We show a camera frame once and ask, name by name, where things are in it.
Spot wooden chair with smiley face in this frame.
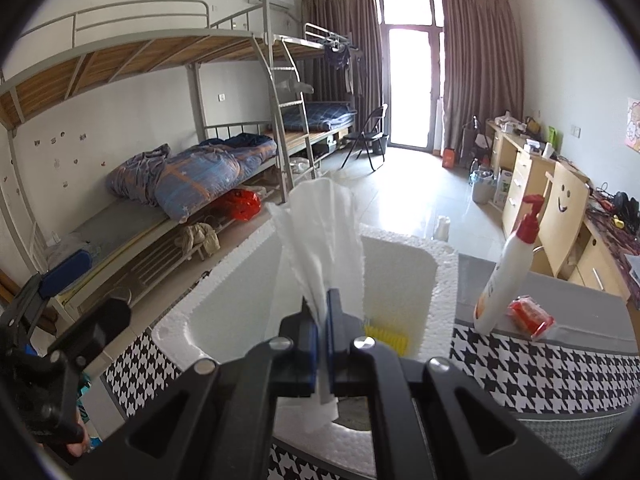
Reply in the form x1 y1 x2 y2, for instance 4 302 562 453
532 160 591 281

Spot blue and orange quilt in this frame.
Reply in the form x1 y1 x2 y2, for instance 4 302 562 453
107 132 278 223

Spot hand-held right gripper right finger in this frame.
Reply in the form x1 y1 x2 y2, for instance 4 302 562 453
325 287 583 480

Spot white foam box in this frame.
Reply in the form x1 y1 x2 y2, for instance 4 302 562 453
150 220 460 478

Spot metal bed ladder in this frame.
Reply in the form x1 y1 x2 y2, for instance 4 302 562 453
250 35 321 201

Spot white paper tissue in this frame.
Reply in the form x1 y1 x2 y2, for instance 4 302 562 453
265 177 368 435

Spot black folding chair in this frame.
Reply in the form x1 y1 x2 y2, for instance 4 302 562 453
341 104 390 171

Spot light wooden desk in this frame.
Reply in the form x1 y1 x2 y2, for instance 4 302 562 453
485 120 558 241

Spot brown curtain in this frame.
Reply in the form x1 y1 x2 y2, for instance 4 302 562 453
300 0 383 136
440 0 526 148

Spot person's left hand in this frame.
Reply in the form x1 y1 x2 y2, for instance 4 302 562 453
60 430 93 458

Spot beige clothes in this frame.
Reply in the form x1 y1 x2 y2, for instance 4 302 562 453
180 222 221 261

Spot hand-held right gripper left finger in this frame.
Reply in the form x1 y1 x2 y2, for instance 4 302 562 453
105 296 326 480

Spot pink wall picture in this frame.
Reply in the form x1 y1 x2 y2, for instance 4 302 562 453
622 97 640 151

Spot red plastic bag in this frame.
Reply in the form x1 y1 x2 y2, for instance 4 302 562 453
222 187 262 222

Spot metal bunk bed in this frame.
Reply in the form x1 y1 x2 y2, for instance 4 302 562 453
265 22 361 171
0 0 321 321

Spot white and green carton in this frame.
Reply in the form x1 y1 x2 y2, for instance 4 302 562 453
494 169 516 211

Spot black headphones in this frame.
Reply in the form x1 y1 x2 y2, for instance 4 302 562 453
612 191 640 221

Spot white lotion pump bottle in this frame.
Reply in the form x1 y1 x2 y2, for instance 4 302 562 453
472 194 546 335

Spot dark blue folded bedding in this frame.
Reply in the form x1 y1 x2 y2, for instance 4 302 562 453
295 100 357 131

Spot glass balcony door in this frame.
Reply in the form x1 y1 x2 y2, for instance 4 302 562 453
375 0 446 150

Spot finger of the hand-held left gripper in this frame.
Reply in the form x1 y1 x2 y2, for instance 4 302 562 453
0 250 92 356
47 297 133 366

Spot houndstooth tablecloth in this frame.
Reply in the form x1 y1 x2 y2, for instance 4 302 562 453
102 255 640 480

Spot grey waste bin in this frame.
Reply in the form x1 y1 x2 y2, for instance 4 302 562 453
470 170 496 205

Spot red snack packet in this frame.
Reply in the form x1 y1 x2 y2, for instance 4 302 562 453
507 296 556 341

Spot dark hanging clothes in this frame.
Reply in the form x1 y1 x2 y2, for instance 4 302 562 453
322 40 363 96

